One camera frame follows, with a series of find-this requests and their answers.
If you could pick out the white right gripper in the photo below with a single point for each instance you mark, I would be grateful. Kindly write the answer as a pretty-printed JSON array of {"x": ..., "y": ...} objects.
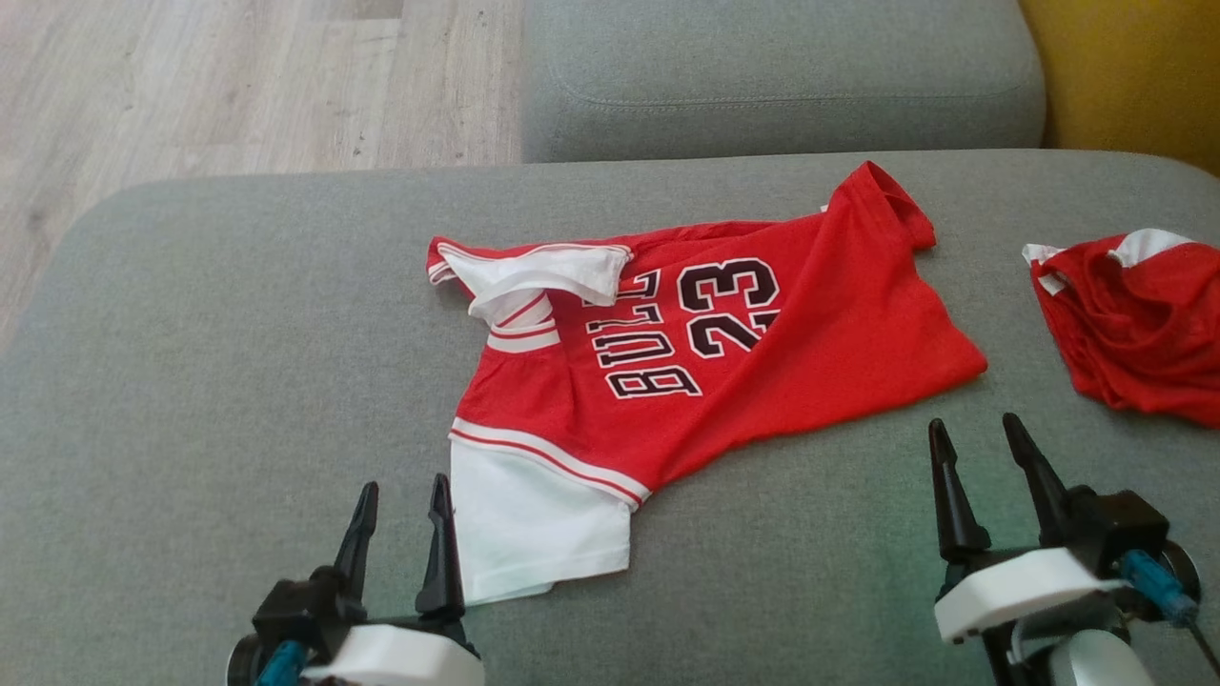
[{"x": 1025, "y": 593}]

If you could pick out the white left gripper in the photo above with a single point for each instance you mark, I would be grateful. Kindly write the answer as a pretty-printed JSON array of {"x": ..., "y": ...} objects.
[{"x": 400, "y": 659}]

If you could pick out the red white-trimmed shorts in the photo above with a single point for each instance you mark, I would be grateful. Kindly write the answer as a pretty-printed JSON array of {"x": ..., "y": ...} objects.
[{"x": 1144, "y": 333}]

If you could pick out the red Bulls 23 jersey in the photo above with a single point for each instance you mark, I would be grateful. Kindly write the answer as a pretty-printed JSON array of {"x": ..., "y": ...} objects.
[{"x": 810, "y": 324}]

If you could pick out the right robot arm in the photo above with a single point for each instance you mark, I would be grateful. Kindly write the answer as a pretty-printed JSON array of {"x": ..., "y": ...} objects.
[{"x": 1096, "y": 667}]

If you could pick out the grey sofa seat cushion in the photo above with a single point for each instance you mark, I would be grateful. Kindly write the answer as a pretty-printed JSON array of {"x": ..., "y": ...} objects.
[{"x": 238, "y": 381}]

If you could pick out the yellow cushion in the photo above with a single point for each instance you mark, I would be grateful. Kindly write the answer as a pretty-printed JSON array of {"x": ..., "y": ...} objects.
[{"x": 1134, "y": 67}]

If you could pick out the grey sofa back cushion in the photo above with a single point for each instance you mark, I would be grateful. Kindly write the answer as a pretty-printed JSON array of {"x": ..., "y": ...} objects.
[{"x": 762, "y": 57}]

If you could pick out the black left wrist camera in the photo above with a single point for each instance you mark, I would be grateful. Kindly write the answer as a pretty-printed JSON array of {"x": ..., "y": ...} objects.
[{"x": 295, "y": 610}]

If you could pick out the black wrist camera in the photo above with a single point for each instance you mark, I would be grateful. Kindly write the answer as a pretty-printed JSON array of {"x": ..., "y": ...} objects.
[
  {"x": 1125, "y": 529},
  {"x": 295, "y": 610}
]

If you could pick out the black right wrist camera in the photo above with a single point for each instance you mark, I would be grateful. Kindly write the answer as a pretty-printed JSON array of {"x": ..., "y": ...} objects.
[{"x": 1125, "y": 529}]

